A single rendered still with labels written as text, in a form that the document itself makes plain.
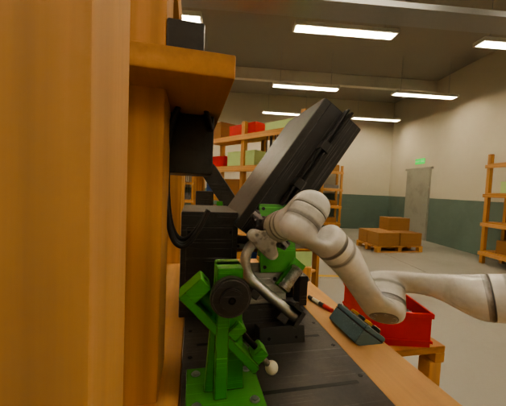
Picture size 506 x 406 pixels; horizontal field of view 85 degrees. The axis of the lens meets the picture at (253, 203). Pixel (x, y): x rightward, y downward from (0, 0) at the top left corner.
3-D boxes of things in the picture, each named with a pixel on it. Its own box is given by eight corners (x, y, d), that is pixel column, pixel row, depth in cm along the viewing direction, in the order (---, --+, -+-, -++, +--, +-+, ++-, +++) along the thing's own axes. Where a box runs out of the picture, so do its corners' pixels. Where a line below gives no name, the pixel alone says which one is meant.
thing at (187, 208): (225, 283, 120) (228, 205, 118) (235, 315, 91) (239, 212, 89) (181, 284, 116) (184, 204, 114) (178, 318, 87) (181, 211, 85)
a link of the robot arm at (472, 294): (368, 283, 73) (492, 287, 59) (367, 319, 67) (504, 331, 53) (359, 265, 68) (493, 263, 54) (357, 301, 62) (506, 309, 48)
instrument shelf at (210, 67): (206, 149, 133) (207, 140, 133) (235, 79, 46) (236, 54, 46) (152, 145, 128) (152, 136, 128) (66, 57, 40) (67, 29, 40)
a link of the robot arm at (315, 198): (284, 197, 64) (263, 227, 62) (312, 179, 49) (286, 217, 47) (308, 215, 65) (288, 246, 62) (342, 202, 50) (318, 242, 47)
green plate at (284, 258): (287, 270, 92) (285, 209, 96) (296, 271, 84) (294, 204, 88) (253, 271, 90) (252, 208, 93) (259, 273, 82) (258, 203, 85)
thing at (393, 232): (397, 245, 717) (400, 217, 713) (422, 252, 639) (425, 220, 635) (356, 245, 692) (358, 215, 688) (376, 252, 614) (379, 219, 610)
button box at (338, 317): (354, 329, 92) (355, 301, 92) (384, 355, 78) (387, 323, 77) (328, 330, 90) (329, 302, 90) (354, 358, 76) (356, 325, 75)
